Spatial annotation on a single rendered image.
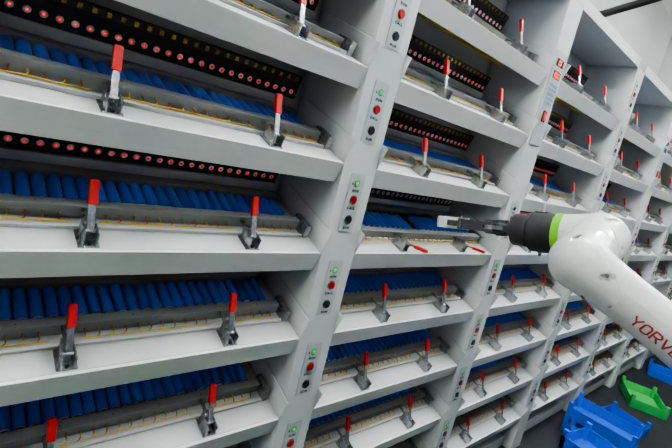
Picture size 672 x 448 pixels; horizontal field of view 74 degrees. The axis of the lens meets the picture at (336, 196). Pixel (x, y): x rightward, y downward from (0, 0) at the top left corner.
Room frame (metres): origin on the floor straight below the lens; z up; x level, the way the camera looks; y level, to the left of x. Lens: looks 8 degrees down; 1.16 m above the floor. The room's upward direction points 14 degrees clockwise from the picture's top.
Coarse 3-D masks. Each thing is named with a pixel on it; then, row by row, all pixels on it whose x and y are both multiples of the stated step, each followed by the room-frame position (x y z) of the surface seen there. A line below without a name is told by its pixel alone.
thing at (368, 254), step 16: (432, 208) 1.39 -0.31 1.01; (448, 208) 1.45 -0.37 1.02; (480, 240) 1.37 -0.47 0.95; (496, 240) 1.35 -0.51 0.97; (368, 256) 0.98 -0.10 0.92; (384, 256) 1.02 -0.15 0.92; (400, 256) 1.06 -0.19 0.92; (416, 256) 1.10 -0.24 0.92; (432, 256) 1.15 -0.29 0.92; (448, 256) 1.20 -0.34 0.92; (464, 256) 1.25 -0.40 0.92; (480, 256) 1.31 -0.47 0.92
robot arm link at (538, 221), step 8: (544, 208) 1.01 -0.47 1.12; (536, 216) 0.99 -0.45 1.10; (544, 216) 0.98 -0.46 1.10; (552, 216) 0.97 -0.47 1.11; (528, 224) 0.99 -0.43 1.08; (536, 224) 0.98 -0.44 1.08; (544, 224) 0.97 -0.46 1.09; (528, 232) 0.98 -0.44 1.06; (536, 232) 0.97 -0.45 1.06; (544, 232) 0.96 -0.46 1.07; (528, 240) 0.98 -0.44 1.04; (536, 240) 0.97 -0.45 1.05; (544, 240) 0.96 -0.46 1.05; (528, 248) 1.00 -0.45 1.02; (536, 248) 0.98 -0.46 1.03; (544, 248) 0.97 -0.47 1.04
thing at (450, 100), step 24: (408, 48) 1.19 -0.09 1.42; (432, 48) 1.23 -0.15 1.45; (408, 72) 1.05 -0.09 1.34; (432, 72) 1.27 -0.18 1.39; (456, 72) 1.34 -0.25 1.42; (480, 72) 1.40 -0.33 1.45; (408, 96) 0.98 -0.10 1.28; (432, 96) 1.02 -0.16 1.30; (456, 96) 1.19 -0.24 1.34; (480, 96) 1.45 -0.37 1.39; (456, 120) 1.12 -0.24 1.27; (480, 120) 1.17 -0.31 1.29; (504, 120) 1.25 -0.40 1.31; (528, 120) 1.36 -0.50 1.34
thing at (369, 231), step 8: (368, 232) 1.03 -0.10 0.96; (376, 232) 1.05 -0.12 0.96; (384, 232) 1.07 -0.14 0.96; (392, 232) 1.09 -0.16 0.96; (400, 232) 1.11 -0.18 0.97; (408, 232) 1.13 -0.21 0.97; (416, 232) 1.16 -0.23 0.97; (424, 232) 1.18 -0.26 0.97; (432, 232) 1.21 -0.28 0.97; (440, 232) 1.24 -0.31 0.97; (448, 232) 1.27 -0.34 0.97; (456, 232) 1.31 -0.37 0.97; (368, 240) 1.01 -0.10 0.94; (376, 240) 1.03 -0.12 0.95; (384, 240) 1.05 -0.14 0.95; (392, 240) 1.07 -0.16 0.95; (424, 240) 1.17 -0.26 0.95; (472, 240) 1.36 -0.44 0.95
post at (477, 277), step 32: (544, 0) 1.41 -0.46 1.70; (576, 0) 1.38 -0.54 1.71; (512, 32) 1.46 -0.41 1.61; (544, 32) 1.39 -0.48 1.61; (512, 96) 1.42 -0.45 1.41; (512, 160) 1.37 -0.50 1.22; (512, 192) 1.36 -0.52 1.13; (480, 288) 1.36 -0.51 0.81; (448, 384) 1.36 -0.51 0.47; (448, 416) 1.38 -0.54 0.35
